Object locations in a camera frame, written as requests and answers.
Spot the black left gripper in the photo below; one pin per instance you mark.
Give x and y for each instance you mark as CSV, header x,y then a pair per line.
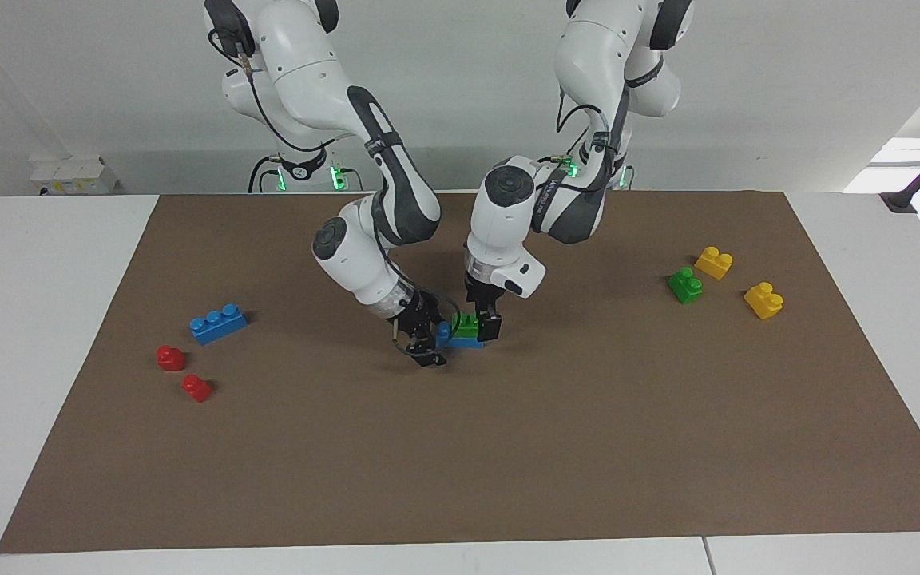
x,y
482,295

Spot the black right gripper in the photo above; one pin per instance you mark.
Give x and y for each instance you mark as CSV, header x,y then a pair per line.
x,y
414,323

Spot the green two-stud toy block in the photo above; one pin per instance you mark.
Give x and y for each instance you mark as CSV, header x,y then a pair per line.
x,y
466,326
684,286

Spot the blue three-stud toy block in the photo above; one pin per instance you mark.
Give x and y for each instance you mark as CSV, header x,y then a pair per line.
x,y
218,325
464,343

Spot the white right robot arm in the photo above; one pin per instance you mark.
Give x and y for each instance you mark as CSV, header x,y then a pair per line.
x,y
300,48

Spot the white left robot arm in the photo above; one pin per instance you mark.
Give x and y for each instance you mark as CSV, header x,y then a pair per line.
x,y
604,48

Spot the yellow two-stud toy block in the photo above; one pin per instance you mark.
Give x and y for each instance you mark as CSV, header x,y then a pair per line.
x,y
763,301
713,263

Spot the red one-stud toy block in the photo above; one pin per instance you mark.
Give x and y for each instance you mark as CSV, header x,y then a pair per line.
x,y
196,389
169,358

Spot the brown table mat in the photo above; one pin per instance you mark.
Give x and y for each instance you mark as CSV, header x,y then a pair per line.
x,y
460,447

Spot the white wall box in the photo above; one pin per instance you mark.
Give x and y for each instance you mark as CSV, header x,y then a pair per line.
x,y
69,176

